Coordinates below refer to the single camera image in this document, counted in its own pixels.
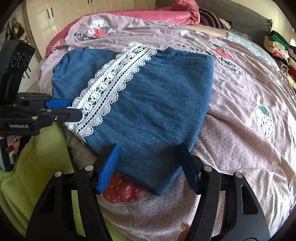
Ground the light blue lace cloth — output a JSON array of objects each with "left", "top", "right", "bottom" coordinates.
[{"left": 223, "top": 32, "right": 281, "bottom": 70}]

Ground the hanging brown bag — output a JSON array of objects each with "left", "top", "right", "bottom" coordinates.
[{"left": 6, "top": 17, "right": 29, "bottom": 44}]

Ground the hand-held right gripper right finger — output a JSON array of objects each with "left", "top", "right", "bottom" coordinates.
[{"left": 179, "top": 143, "right": 271, "bottom": 241}]

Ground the grey green headboard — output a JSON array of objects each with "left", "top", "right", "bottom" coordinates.
[{"left": 228, "top": 0, "right": 274, "bottom": 41}]

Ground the purple striped garment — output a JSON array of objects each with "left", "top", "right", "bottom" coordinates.
[{"left": 199, "top": 7, "right": 232, "bottom": 29}]

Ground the pink strawberry print quilt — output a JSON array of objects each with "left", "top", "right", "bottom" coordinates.
[{"left": 38, "top": 17, "right": 296, "bottom": 241}]

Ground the pink hooded garment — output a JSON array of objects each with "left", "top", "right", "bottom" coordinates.
[{"left": 173, "top": 0, "right": 200, "bottom": 11}]

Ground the blue denim pants lace trim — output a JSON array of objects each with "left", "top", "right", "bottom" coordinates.
[{"left": 51, "top": 41, "right": 214, "bottom": 196}]

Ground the green fleece blanket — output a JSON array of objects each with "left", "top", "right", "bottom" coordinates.
[{"left": 0, "top": 125, "right": 130, "bottom": 241}]

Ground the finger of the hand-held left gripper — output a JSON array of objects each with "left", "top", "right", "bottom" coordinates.
[
  {"left": 45, "top": 98, "right": 75, "bottom": 109},
  {"left": 35, "top": 107, "right": 83, "bottom": 124}
]

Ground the pile of folded clothes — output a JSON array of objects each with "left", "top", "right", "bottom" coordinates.
[{"left": 264, "top": 30, "right": 296, "bottom": 88}]

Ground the white wardrobe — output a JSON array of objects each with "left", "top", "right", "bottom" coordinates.
[{"left": 23, "top": 0, "right": 158, "bottom": 61}]

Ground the coral pink blanket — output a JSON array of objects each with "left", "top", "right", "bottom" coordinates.
[{"left": 45, "top": 9, "right": 200, "bottom": 58}]

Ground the beige fuzzy blanket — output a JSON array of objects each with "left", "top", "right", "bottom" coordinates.
[{"left": 66, "top": 128, "right": 102, "bottom": 167}]

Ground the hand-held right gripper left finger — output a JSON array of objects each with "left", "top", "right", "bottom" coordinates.
[{"left": 25, "top": 144, "right": 121, "bottom": 241}]

